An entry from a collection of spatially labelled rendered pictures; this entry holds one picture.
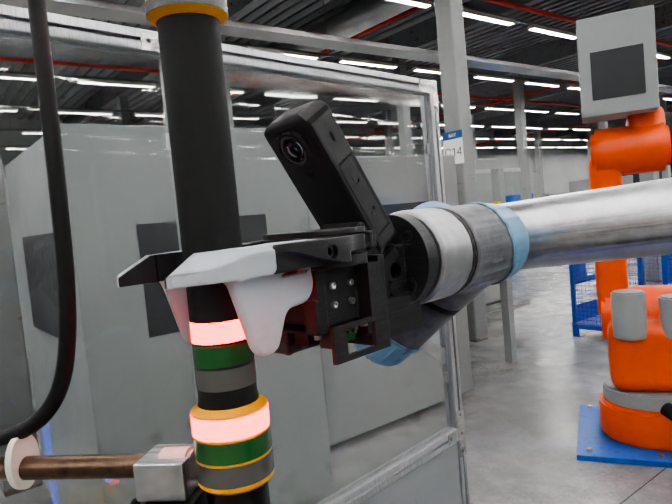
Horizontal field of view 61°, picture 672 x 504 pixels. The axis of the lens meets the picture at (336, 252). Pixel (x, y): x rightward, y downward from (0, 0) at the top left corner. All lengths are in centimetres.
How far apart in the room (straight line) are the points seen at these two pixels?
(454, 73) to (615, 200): 660
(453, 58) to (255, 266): 697
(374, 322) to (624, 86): 382
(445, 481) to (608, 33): 310
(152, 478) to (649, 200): 49
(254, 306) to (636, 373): 394
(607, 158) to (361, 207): 383
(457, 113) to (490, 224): 662
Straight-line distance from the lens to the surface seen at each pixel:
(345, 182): 38
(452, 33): 731
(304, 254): 31
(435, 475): 182
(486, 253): 48
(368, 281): 37
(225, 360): 32
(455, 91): 716
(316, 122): 37
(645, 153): 420
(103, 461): 38
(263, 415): 33
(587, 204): 63
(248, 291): 30
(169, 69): 33
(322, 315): 35
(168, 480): 36
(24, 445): 41
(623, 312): 403
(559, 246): 62
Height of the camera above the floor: 168
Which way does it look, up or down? 4 degrees down
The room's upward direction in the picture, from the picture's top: 5 degrees counter-clockwise
